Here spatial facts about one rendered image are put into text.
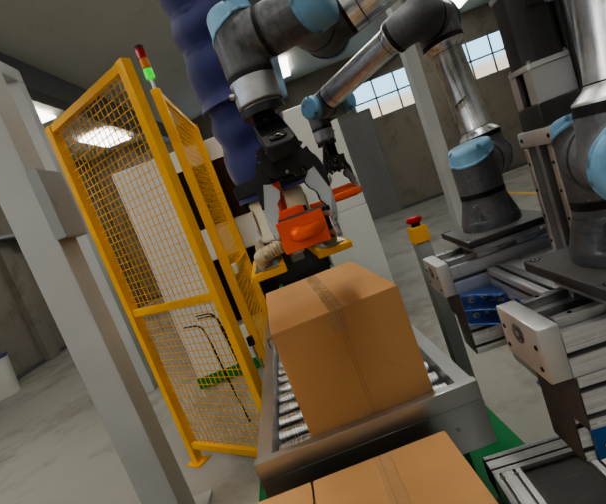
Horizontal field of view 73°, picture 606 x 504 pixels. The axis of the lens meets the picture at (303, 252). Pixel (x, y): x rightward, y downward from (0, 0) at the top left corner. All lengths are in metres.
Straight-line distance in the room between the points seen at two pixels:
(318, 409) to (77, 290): 1.20
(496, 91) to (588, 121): 11.27
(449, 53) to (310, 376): 1.00
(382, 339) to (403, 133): 9.92
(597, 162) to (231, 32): 0.51
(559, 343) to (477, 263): 0.50
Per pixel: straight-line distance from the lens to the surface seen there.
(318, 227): 0.61
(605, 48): 0.61
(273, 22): 0.66
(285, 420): 1.64
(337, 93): 1.35
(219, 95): 1.20
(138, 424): 2.15
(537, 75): 0.99
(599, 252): 0.75
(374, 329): 1.26
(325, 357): 1.26
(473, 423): 1.42
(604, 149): 0.58
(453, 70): 1.33
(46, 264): 2.07
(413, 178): 11.02
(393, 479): 1.21
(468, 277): 1.19
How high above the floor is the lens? 1.30
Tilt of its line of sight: 8 degrees down
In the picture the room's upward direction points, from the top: 20 degrees counter-clockwise
